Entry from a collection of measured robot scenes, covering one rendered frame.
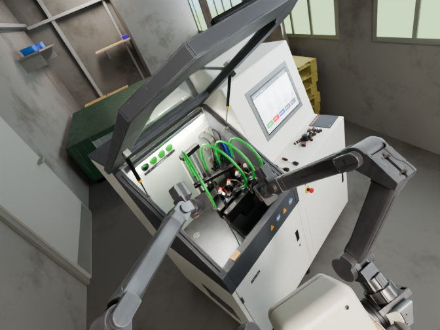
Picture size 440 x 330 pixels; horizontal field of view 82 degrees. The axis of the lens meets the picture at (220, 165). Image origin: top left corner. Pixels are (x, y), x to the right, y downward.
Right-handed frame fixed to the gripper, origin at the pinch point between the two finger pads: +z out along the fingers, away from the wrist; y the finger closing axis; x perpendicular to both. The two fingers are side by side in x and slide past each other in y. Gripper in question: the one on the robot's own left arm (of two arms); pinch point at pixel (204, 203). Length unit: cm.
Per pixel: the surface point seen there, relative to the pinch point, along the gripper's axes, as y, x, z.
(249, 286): 13, 48, 39
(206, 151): -5, -34, 54
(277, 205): -25, 19, 42
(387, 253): -72, 98, 116
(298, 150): -55, -2, 68
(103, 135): 146, -199, 235
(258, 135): -39, -22, 53
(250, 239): -3.3, 25.8, 28.3
